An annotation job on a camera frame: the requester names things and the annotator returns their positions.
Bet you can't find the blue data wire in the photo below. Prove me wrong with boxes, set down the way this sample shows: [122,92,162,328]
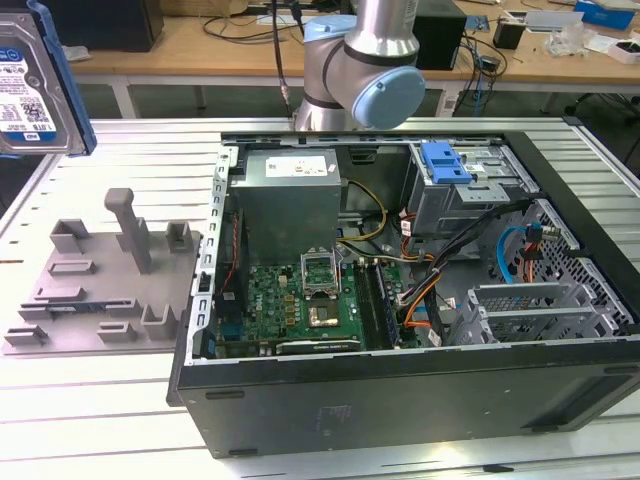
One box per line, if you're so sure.
[496,222,545,301]

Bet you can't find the hard disk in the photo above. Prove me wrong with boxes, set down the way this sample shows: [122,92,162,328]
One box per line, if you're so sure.
[0,0,99,159]

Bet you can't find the metal disk bay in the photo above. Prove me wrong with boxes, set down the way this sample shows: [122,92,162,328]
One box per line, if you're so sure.
[446,281,632,347]

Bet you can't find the metal socket cover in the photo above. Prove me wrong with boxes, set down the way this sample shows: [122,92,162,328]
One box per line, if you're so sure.
[298,249,339,297]

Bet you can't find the grey power supply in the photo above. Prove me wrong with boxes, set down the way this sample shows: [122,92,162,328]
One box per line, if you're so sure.
[228,148,346,251]

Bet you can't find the CPU socket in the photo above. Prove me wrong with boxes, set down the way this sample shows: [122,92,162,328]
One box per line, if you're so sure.
[305,297,345,331]

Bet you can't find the green motherboard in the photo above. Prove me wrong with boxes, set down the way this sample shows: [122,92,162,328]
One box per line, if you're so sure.
[214,259,419,359]

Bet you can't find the black RAM slot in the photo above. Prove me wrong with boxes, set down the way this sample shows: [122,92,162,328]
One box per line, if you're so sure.
[360,259,384,351]
[367,260,390,350]
[354,259,377,351]

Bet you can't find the black case fan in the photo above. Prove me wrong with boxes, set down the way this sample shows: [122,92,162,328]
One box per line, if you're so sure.
[215,205,250,314]

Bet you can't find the RAM stick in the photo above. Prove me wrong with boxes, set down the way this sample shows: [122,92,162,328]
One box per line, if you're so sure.
[373,262,403,349]
[44,303,110,315]

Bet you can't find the black graphics card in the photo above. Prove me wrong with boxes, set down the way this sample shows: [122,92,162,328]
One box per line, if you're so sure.
[274,338,361,357]

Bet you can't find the metal optical drive cage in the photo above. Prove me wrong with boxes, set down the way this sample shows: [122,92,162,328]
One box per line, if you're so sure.
[403,141,540,242]

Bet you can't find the blue plastic drive latch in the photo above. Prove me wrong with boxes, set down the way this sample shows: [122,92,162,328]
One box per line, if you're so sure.
[421,142,475,185]

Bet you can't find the black PC case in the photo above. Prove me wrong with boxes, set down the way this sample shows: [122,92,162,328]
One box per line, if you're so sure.
[166,127,640,461]

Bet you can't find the wooden desk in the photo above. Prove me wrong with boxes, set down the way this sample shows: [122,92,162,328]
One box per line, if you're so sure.
[0,0,640,121]

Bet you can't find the grey parts rack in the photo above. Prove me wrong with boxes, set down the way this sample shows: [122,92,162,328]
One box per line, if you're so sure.
[2,187,204,357]

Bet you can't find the black speaker box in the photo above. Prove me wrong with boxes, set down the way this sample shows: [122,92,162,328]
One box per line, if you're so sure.
[412,12,469,71]

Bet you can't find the small black box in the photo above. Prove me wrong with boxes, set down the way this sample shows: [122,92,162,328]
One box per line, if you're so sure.
[492,17,526,50]

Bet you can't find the large black box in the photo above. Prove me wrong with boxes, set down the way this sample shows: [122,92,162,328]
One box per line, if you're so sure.
[42,0,165,54]

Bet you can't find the grey tray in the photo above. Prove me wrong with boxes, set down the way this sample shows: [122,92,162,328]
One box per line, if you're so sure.
[504,8,584,34]

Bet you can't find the clear plastic bags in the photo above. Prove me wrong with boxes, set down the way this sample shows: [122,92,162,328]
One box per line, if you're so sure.
[544,24,599,56]

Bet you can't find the white box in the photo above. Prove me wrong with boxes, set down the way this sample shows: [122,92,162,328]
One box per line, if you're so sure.
[607,39,640,64]

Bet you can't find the blue cardboard box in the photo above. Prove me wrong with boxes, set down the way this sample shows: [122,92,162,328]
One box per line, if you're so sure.
[573,0,636,29]

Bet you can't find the yellow black power wire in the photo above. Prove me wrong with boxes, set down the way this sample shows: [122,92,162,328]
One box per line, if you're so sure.
[337,180,390,247]

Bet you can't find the red orange labelled wires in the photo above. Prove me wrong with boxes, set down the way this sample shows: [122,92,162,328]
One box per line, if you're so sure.
[394,207,439,264]

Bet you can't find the orange yellow wire bundle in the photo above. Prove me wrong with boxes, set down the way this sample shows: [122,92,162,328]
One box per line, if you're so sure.
[397,279,441,334]

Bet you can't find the black wire bundle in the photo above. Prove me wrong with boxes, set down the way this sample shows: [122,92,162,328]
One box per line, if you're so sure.
[399,197,539,346]

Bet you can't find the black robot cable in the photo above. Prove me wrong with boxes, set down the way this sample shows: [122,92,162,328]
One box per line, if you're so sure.
[269,0,301,121]

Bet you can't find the orange disk power wire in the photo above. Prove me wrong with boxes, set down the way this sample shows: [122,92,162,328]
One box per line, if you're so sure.
[518,242,544,301]

